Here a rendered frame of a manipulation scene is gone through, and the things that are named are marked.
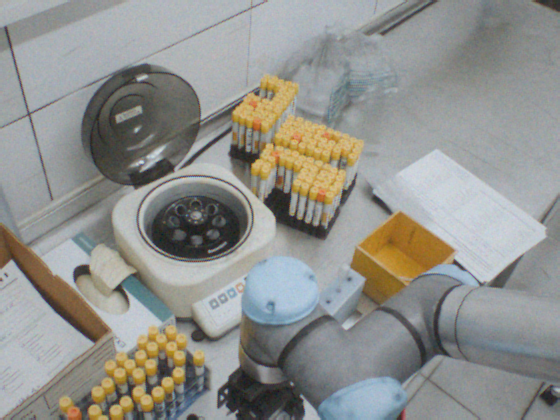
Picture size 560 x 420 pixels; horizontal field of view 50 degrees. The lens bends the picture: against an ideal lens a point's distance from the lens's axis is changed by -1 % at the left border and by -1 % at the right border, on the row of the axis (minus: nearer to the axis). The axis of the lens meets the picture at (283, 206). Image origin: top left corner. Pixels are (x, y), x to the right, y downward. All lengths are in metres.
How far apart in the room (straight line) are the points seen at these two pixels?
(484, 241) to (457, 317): 0.68
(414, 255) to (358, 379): 0.63
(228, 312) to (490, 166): 0.73
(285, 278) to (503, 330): 0.21
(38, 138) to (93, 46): 0.18
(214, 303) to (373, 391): 0.49
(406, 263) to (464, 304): 0.59
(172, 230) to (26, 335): 0.28
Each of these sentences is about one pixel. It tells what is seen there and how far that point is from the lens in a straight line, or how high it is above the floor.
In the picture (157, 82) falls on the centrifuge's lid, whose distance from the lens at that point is 1.10.
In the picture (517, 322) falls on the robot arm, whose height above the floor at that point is 1.35.
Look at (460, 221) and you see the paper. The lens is 1.28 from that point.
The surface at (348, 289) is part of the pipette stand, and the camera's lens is 0.99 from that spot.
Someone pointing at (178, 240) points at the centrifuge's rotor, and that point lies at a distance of 1.03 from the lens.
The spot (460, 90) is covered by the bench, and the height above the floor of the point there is 0.87.
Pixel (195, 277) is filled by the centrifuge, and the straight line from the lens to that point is 0.97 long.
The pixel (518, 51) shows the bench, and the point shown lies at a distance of 1.92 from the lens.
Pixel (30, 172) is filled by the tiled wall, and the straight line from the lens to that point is 1.11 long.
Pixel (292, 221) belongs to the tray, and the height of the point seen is 0.89.
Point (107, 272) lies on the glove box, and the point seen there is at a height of 0.97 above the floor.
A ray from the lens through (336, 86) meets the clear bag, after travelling 1.37.
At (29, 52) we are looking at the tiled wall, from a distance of 1.00.
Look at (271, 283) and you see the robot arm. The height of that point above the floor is 1.29.
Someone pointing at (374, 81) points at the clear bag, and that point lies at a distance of 1.52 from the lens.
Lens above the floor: 1.77
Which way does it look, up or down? 47 degrees down
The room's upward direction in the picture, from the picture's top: 8 degrees clockwise
